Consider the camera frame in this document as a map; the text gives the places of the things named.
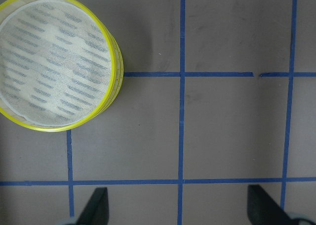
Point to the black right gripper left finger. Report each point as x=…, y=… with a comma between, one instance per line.
x=96, y=210

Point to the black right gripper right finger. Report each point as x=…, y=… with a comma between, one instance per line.
x=263, y=210

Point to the small yellow bamboo steamer layer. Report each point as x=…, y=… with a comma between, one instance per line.
x=59, y=65

